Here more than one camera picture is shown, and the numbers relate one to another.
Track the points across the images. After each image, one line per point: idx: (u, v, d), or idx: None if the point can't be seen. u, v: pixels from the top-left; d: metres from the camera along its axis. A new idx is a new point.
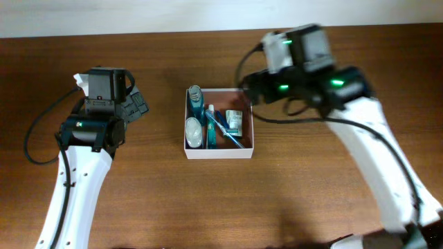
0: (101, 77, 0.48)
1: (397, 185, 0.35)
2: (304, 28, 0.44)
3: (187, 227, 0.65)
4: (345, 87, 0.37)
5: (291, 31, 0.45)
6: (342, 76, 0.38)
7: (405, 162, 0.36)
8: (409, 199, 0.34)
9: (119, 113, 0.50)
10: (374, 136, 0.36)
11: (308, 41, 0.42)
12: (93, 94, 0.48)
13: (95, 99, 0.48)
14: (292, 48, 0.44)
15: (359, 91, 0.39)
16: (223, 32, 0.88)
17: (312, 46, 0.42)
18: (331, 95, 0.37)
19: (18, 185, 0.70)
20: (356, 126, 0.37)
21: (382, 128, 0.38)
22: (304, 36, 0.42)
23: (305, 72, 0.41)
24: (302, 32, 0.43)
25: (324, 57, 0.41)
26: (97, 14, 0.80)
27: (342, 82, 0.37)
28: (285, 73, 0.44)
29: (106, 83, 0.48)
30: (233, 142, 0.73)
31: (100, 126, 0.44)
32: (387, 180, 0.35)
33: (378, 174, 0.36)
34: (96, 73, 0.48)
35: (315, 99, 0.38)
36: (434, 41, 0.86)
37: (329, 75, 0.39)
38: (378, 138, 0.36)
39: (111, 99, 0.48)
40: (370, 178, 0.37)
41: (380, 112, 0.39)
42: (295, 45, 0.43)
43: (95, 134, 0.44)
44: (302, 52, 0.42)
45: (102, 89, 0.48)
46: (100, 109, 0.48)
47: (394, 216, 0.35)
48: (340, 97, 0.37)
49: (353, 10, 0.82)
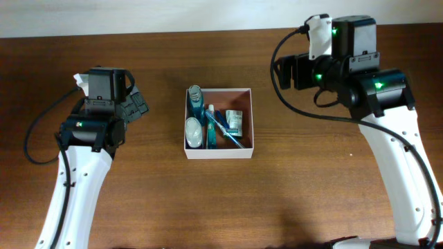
0: (101, 77, 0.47)
1: (419, 198, 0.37)
2: (356, 19, 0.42)
3: (187, 227, 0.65)
4: (383, 90, 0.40)
5: (341, 19, 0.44)
6: (383, 79, 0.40)
7: (435, 180, 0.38)
8: (430, 215, 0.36)
9: (119, 113, 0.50)
10: (404, 146, 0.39)
11: (357, 33, 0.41)
12: (93, 94, 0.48)
13: (95, 99, 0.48)
14: (338, 38, 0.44)
15: (396, 96, 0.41)
16: (223, 32, 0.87)
17: (360, 41, 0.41)
18: (369, 96, 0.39)
19: (18, 185, 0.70)
20: (389, 135, 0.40)
21: (414, 141, 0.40)
22: (353, 27, 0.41)
23: (347, 68, 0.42)
24: (354, 22, 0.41)
25: (370, 55, 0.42)
26: (97, 13, 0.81)
27: (381, 85, 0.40)
28: (324, 65, 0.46)
29: (106, 83, 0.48)
30: (234, 142, 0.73)
31: (100, 126, 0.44)
32: (410, 191, 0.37)
33: (402, 183, 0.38)
34: (97, 72, 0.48)
35: (352, 99, 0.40)
36: (435, 40, 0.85)
37: (370, 77, 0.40)
38: (407, 149, 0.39)
39: (110, 99, 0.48)
40: (392, 186, 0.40)
41: (416, 124, 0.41)
42: (343, 35, 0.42)
43: (95, 134, 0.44)
44: (349, 45, 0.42)
45: (102, 89, 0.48)
46: (100, 109, 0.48)
47: (407, 224, 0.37)
48: (375, 99, 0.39)
49: (352, 10, 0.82)
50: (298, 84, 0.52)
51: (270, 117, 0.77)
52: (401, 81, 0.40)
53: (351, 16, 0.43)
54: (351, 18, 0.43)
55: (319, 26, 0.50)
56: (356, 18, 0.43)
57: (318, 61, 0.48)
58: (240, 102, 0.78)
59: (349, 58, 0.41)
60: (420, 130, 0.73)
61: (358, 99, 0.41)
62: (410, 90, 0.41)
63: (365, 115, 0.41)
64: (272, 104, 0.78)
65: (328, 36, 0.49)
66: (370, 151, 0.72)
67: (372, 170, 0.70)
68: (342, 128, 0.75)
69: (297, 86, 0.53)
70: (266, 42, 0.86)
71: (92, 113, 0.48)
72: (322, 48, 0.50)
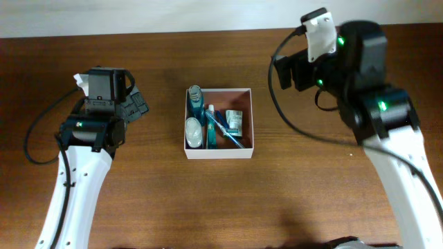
0: (102, 77, 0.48)
1: (429, 227, 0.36)
2: (368, 28, 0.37)
3: (187, 227, 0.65)
4: (387, 113, 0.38)
5: (351, 26, 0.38)
6: (387, 100, 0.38)
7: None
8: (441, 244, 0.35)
9: (119, 113, 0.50)
10: (411, 172, 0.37)
11: (368, 50, 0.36)
12: (93, 93, 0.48)
13: (96, 99, 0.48)
14: (345, 50, 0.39)
15: (401, 117, 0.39)
16: (223, 33, 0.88)
17: (372, 57, 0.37)
18: (374, 120, 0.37)
19: (19, 185, 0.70)
20: (396, 160, 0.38)
21: (421, 164, 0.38)
22: (363, 43, 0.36)
23: (351, 85, 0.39)
24: (364, 36, 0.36)
25: (378, 72, 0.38)
26: (97, 13, 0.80)
27: (385, 106, 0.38)
28: (327, 70, 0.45)
29: (106, 83, 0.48)
30: (234, 142, 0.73)
31: (100, 126, 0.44)
32: (420, 221, 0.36)
33: (412, 211, 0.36)
34: (97, 72, 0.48)
35: (356, 121, 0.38)
36: (435, 41, 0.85)
37: (376, 97, 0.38)
38: (414, 175, 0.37)
39: (110, 99, 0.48)
40: (400, 213, 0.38)
41: (421, 146, 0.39)
42: (351, 49, 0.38)
43: (95, 134, 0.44)
44: (356, 61, 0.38)
45: (102, 89, 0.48)
46: (100, 108, 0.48)
47: None
48: (380, 122, 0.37)
49: (354, 10, 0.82)
50: (298, 84, 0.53)
51: (270, 117, 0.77)
52: (405, 102, 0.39)
53: (363, 23, 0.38)
54: (361, 27, 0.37)
55: (318, 27, 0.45)
56: (367, 26, 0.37)
57: (322, 62, 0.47)
58: (240, 102, 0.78)
59: (356, 75, 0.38)
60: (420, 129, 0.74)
61: (362, 121, 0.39)
62: (414, 110, 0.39)
63: (370, 138, 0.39)
64: (272, 104, 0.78)
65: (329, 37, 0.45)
66: None
67: (372, 171, 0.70)
68: (342, 128, 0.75)
69: (298, 86, 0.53)
70: (266, 42, 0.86)
71: (91, 113, 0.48)
72: (322, 49, 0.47)
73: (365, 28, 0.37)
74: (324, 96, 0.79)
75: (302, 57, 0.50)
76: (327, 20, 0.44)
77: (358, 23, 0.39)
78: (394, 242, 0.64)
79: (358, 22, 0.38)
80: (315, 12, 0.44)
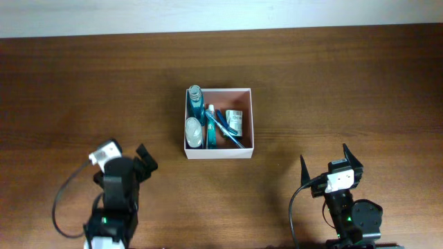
0: (113, 178, 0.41)
1: None
2: (372, 227, 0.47)
3: (186, 227, 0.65)
4: None
5: (360, 212, 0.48)
6: None
7: None
8: None
9: (135, 205, 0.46)
10: None
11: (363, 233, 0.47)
12: (106, 194, 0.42)
13: (109, 198, 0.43)
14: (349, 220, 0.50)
15: None
16: (223, 33, 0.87)
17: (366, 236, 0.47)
18: None
19: (19, 185, 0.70)
20: None
21: None
22: (360, 237, 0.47)
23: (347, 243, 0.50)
24: (365, 236, 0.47)
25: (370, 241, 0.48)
26: (97, 13, 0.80)
27: None
28: (338, 209, 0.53)
29: (119, 182, 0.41)
30: (234, 142, 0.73)
31: (120, 223, 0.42)
32: None
33: None
34: (108, 173, 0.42)
35: None
36: (435, 41, 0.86)
37: None
38: None
39: (124, 198, 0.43)
40: None
41: None
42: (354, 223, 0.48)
43: (116, 231, 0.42)
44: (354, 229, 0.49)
45: (115, 190, 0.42)
46: (115, 207, 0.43)
47: None
48: None
49: (355, 10, 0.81)
50: (314, 193, 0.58)
51: (270, 118, 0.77)
52: None
53: (368, 216, 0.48)
54: (368, 220, 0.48)
55: (338, 179, 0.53)
56: (369, 223, 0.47)
57: (336, 199, 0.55)
58: (240, 103, 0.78)
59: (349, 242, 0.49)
60: (419, 130, 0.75)
61: None
62: None
63: None
64: (272, 105, 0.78)
65: (344, 186, 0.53)
66: (370, 151, 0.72)
67: (372, 171, 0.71)
68: (342, 128, 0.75)
69: (315, 191, 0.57)
70: (266, 42, 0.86)
71: (109, 212, 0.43)
72: (342, 187, 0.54)
73: (367, 224, 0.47)
74: (324, 97, 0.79)
75: (321, 184, 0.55)
76: (348, 176, 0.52)
77: (366, 211, 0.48)
78: (394, 242, 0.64)
79: (367, 214, 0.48)
80: (341, 167, 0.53)
